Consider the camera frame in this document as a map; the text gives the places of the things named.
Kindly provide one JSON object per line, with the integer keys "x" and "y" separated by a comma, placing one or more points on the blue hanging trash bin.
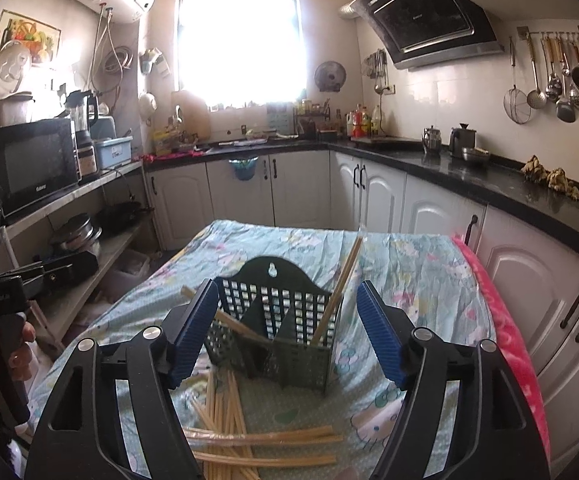
{"x": 244, "y": 169}

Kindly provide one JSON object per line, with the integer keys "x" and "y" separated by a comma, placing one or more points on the wooden cutting board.
{"x": 195, "y": 114}

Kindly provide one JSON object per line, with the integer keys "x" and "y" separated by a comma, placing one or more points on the white lower kitchen cabinets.
{"x": 536, "y": 276}

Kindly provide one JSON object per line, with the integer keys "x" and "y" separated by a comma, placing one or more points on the wall exhaust fan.
{"x": 330, "y": 76}

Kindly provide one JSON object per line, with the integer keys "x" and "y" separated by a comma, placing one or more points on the bright kitchen window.
{"x": 234, "y": 53}

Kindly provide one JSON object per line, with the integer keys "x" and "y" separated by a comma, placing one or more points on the black microwave oven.
{"x": 37, "y": 160}

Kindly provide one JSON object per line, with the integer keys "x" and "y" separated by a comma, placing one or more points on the black blender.
{"x": 82, "y": 107}

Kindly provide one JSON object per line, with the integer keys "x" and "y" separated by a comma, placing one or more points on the pink towel under cloth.
{"x": 511, "y": 343}

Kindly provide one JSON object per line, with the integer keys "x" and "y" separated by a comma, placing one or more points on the steel bowl on counter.
{"x": 475, "y": 156}

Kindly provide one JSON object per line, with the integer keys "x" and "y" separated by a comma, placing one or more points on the yellow rag on counter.
{"x": 556, "y": 180}

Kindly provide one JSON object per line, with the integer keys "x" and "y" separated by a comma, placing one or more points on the dark green plastic utensil basket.
{"x": 277, "y": 300}

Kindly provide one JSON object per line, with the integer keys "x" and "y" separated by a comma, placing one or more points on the blue plastic storage box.
{"x": 111, "y": 153}

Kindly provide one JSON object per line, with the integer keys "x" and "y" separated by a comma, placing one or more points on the black countertop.
{"x": 499, "y": 184}

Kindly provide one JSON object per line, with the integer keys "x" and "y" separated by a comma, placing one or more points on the wire skimmer strainer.
{"x": 515, "y": 101}

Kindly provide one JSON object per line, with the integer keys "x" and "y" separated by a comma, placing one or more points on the steel ladle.
{"x": 536, "y": 98}

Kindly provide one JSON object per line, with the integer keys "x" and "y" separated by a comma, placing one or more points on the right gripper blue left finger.
{"x": 185, "y": 328}

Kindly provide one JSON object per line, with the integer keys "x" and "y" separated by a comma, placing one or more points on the person's left hand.
{"x": 20, "y": 360}

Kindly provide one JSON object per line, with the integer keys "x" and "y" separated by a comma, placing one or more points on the steel kettle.
{"x": 431, "y": 140}

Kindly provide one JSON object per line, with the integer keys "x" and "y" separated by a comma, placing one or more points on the black pot on counter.
{"x": 460, "y": 138}

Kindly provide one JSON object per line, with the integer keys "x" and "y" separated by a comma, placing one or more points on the steel pots on shelf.
{"x": 76, "y": 234}

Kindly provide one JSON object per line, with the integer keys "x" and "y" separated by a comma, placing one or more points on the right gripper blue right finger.
{"x": 389, "y": 330}

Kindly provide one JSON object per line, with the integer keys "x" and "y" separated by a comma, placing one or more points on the black range hood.
{"x": 419, "y": 33}

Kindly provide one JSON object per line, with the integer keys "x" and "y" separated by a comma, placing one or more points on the red sauce bottle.
{"x": 357, "y": 122}

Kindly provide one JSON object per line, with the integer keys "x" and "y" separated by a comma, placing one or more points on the fruit picture on wall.
{"x": 41, "y": 39}

